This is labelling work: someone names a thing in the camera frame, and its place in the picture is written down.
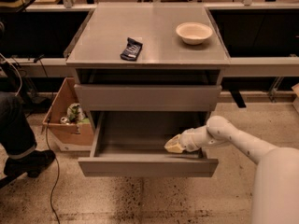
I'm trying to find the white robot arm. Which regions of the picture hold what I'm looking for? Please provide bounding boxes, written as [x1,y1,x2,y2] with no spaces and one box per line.
[164,116,299,224]

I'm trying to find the black shoe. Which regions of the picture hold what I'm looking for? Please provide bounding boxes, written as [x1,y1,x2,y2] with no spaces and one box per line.
[4,150,56,177]

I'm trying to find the grey drawer cabinet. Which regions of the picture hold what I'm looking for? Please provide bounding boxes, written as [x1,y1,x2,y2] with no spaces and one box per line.
[67,3,229,176]

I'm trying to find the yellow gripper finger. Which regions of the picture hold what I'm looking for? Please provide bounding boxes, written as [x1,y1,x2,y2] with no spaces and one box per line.
[164,134,184,154]

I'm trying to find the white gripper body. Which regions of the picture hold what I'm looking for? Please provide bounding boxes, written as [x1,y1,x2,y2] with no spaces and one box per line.
[179,126,209,152]

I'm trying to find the grey top drawer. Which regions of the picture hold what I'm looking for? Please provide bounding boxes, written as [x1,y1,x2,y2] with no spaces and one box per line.
[74,84,221,111]

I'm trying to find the brown cardboard box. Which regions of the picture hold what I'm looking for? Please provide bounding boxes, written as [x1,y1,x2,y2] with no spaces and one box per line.
[43,77,93,151]

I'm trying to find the grey drawer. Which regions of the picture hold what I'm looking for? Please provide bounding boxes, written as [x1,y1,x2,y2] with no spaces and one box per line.
[78,111,218,177]
[74,84,221,111]

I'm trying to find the dark blue snack packet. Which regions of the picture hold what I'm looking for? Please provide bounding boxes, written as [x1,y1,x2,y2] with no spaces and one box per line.
[120,37,143,61]

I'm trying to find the black floor cable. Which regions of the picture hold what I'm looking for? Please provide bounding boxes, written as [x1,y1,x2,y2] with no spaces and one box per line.
[45,119,62,224]

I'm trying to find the white paper bowl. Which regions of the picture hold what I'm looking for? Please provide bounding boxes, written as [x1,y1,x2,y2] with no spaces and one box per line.
[176,22,213,45]

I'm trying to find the green white crumpled trash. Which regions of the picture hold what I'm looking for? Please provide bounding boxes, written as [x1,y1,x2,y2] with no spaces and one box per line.
[60,103,88,124]

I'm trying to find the person leg dark trousers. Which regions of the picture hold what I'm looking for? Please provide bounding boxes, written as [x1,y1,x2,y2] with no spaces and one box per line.
[0,91,36,160]

